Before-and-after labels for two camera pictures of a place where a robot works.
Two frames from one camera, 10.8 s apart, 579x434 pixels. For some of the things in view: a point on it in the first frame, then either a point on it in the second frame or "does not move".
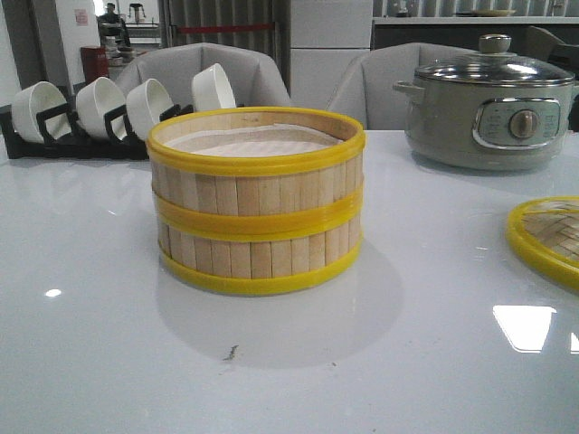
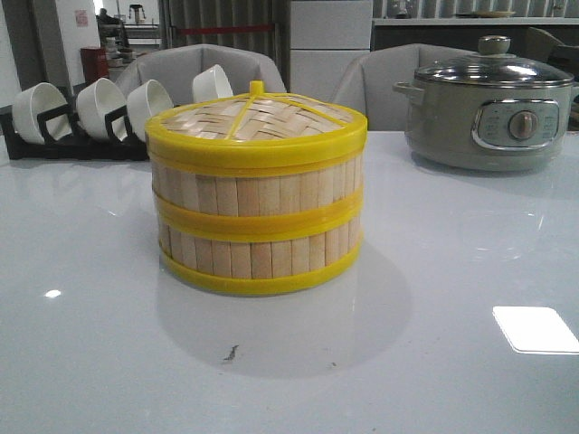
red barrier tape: x=223 y=28 does not move
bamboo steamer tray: x=257 y=173 does not move
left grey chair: x=255 y=78 does not move
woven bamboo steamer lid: x=545 y=233 -> x=256 y=134
